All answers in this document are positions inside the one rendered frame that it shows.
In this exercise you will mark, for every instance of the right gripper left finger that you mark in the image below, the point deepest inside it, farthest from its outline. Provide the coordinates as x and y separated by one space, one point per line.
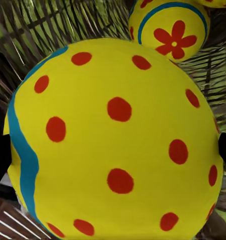
5 154

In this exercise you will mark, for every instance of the wicker basket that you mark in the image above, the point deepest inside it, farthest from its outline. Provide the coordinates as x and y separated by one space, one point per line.
215 227

